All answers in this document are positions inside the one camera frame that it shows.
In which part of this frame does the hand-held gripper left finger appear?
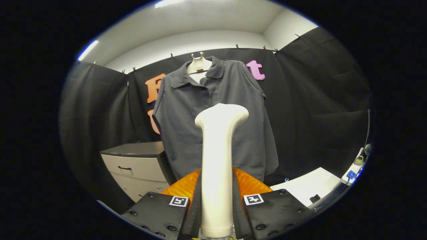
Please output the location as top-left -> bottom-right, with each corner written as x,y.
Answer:
122,167 -> 203,240

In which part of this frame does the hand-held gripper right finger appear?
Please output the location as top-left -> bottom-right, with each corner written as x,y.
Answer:
233,166 -> 316,240

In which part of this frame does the white garment steamer head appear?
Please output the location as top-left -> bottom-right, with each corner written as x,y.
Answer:
195,103 -> 249,238

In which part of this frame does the grey button-up shirt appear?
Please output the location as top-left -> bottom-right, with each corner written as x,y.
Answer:
152,56 -> 279,182

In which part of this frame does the grey drawer cabinet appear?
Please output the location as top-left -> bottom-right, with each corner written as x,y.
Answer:
100,141 -> 177,203

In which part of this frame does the white power strip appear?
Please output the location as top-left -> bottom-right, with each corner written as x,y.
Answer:
341,148 -> 371,185

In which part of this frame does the row of black cloth clips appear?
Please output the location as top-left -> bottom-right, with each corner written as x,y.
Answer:
93,33 -> 302,74

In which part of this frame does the narrow ceiling light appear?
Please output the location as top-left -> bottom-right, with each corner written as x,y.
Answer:
77,40 -> 99,61

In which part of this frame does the large ceiling light panel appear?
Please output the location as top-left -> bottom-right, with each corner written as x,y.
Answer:
154,0 -> 185,9

